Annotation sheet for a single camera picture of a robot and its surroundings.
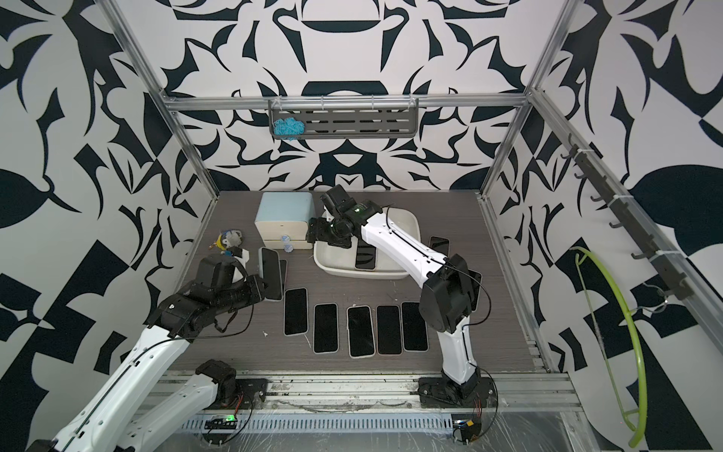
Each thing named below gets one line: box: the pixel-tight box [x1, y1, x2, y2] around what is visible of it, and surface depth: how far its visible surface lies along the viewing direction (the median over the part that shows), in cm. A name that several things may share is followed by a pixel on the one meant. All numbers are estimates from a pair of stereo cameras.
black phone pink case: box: [314, 303, 338, 353], surface depth 86 cm
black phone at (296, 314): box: [284, 288, 308, 336], surface depth 89 cm
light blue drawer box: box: [254, 192, 316, 250], surface depth 96 cm
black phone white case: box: [375, 304, 403, 356], surface depth 86 cm
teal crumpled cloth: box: [273, 116, 306, 142], surface depth 93 cm
